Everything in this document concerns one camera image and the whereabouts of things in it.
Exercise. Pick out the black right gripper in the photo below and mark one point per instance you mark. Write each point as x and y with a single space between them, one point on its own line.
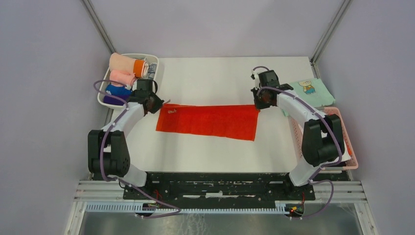
259 105

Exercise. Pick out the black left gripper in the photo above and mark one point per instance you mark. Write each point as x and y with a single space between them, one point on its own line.
158 105

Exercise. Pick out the pink panda towel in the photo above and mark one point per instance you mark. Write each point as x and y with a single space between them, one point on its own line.
122 78

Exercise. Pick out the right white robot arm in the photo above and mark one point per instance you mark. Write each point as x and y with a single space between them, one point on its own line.
322 138

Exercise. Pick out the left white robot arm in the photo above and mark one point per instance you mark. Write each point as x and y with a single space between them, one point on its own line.
108 152

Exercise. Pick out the light blue rolled towel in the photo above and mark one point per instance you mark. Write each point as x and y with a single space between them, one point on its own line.
152 71

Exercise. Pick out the peach orange rolled towel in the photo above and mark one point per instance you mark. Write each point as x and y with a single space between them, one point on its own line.
137 66

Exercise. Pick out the purple rolled towel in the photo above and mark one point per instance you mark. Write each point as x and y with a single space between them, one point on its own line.
115 103

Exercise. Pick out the white plastic tray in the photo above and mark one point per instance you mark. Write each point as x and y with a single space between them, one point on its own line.
103 85

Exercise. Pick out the pink perforated plastic basket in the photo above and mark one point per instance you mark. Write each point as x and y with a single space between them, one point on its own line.
297 136

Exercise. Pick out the green cartoon bear cloth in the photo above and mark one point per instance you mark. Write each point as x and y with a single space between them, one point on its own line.
314 92

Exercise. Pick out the white folded towel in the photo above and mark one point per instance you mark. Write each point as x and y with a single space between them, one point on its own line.
348 153

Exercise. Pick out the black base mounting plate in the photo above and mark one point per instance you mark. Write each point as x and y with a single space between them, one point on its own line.
184 191

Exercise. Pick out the front aluminium rail frame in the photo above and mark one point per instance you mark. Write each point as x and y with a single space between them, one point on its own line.
99 208

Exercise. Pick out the left aluminium frame post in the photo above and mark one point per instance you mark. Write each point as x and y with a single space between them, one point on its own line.
99 26

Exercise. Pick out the aluminium corner frame post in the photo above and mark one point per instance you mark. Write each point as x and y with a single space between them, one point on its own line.
328 34

